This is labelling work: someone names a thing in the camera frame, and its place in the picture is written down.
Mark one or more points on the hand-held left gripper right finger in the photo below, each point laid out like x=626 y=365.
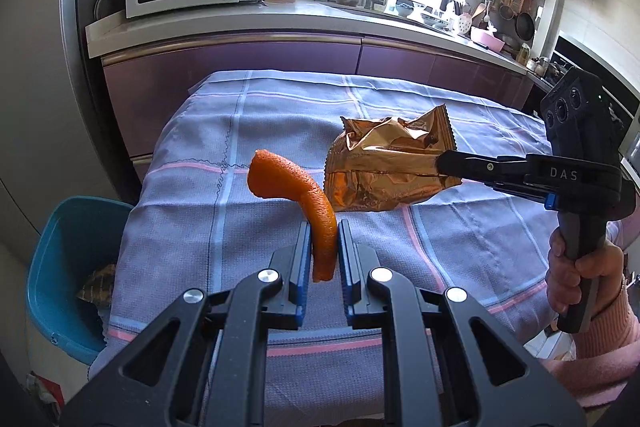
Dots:
x=346 y=277

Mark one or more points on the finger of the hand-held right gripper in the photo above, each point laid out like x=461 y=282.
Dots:
x=480 y=167
x=515 y=189

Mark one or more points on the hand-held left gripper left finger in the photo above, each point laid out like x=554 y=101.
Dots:
x=302 y=277

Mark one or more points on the orange peel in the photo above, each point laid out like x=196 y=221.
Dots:
x=310 y=202

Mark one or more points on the gold foil snack packet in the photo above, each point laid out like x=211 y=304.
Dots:
x=380 y=167

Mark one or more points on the teal plastic bin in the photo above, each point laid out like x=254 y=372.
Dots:
x=55 y=247

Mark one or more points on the person's right forearm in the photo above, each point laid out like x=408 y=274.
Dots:
x=615 y=342

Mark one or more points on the person's right hand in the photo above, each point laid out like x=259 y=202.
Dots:
x=605 y=267

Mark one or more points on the black kitchen appliance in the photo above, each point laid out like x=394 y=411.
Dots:
x=595 y=62

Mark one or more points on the plaid purple tablecloth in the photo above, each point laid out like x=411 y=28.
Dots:
x=200 y=207

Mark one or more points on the pink bowl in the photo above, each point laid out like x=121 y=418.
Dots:
x=487 y=39

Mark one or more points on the white dotted utensil holder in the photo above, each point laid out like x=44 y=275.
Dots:
x=462 y=23

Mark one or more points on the black frying pan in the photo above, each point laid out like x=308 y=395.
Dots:
x=525 y=26

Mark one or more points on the brown patterned wrapper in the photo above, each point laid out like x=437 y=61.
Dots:
x=97 y=284

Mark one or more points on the purple kitchen cabinet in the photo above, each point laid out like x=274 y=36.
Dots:
x=250 y=62

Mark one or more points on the grey refrigerator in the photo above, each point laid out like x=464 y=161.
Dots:
x=85 y=82

